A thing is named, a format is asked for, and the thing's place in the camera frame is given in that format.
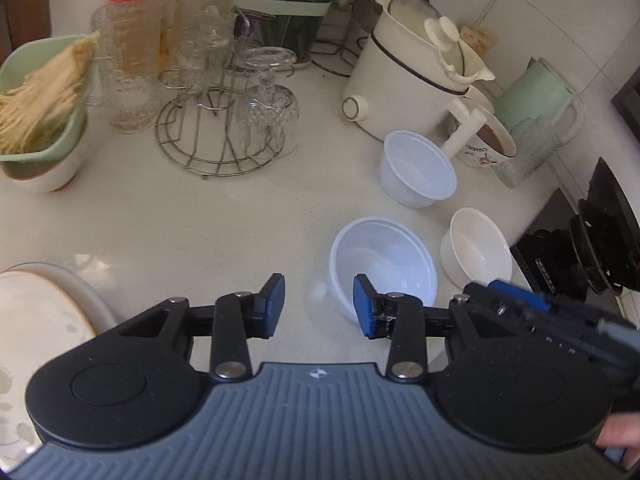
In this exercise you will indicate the brown-rimmed white plate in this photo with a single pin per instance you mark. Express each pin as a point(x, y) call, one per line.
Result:
point(40, 340)

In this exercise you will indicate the translucent plastic bowl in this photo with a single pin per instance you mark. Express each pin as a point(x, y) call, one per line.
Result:
point(417, 170)
point(385, 265)

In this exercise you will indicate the glass jar with red lid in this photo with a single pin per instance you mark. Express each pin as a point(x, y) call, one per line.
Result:
point(132, 50)

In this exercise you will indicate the bundle of dry noodles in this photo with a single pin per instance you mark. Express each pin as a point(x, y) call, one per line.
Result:
point(45, 95)

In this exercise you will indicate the pale green kettle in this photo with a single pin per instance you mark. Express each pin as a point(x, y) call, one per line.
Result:
point(540, 95)

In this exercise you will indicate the white electric pot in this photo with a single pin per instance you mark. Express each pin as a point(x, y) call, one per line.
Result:
point(400, 80)

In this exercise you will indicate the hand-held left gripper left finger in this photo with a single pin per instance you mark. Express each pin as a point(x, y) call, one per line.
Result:
point(272, 305)

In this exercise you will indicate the white ceramic bowl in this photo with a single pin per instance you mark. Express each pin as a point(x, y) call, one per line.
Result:
point(480, 247)

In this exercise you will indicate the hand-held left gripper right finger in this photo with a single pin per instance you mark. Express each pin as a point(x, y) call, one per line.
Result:
point(364, 305)

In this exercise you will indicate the person's right hand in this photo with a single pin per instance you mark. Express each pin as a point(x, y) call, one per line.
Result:
point(620, 430)

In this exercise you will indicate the crystal goblet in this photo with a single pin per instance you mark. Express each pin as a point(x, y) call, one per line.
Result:
point(267, 105)

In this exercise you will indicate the ribbed glass cup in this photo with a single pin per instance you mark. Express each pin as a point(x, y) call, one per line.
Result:
point(522, 155)

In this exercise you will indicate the green plastic basket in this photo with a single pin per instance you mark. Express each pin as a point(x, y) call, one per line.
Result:
point(65, 130)

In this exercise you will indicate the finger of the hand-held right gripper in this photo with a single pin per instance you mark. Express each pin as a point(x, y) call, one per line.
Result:
point(520, 294)

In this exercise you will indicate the brown cork block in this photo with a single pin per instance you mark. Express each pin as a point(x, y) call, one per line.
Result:
point(480, 40)

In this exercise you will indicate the green chopstick holder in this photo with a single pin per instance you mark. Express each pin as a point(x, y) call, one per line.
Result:
point(290, 25)

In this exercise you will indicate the white bowl with orange foot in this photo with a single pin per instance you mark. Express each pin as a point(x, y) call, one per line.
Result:
point(47, 175)

